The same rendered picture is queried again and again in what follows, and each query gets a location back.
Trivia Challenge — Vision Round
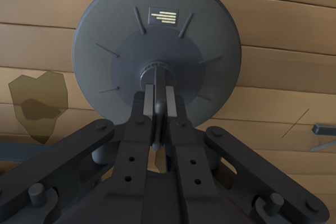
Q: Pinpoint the blue grey flat bar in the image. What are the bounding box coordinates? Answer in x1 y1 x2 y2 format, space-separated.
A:
0 141 65 162

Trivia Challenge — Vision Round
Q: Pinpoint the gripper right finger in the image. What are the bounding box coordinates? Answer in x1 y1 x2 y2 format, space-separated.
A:
165 85 330 224

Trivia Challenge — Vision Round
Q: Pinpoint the dark blue block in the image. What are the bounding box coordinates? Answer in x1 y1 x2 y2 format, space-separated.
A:
311 123 336 137

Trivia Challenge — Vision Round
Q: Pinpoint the dark grey round air cleaner cover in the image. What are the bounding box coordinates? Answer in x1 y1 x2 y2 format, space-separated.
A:
72 0 242 129

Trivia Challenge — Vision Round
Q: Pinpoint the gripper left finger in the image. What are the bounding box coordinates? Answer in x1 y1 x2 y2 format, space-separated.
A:
0 84 155 224

